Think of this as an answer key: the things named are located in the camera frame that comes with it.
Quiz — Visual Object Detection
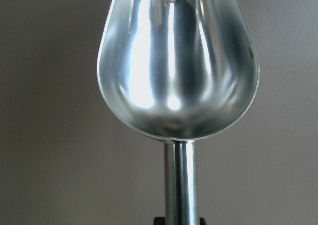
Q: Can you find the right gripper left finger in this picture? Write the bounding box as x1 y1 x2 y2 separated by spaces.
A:
153 217 165 225

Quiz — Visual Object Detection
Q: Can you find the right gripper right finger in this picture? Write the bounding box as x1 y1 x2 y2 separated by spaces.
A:
199 218 207 225

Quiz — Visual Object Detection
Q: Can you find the stainless steel ice scoop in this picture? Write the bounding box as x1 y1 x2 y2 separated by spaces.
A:
97 0 260 225

